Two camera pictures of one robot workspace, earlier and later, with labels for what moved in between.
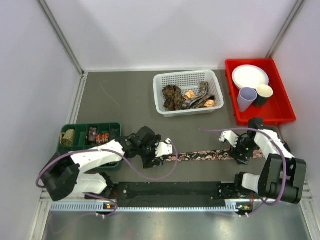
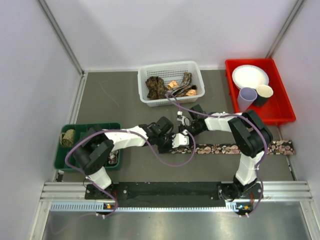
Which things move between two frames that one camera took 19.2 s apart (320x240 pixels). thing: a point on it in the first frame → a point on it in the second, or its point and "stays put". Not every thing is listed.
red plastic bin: [279, 109] stays put
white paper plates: [249, 76] stays put
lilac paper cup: [246, 96] stays put
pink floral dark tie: [221, 154] → [282, 148]
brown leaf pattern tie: [173, 98] → [156, 87]
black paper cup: [264, 92] stays put
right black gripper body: [245, 146] → [193, 129]
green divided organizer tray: [81, 131] stays put
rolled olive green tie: [66, 138] stays put
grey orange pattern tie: [200, 99] → [186, 89]
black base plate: [172, 192] stays put
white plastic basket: [187, 81] → [170, 72]
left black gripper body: [148, 151] → [164, 143]
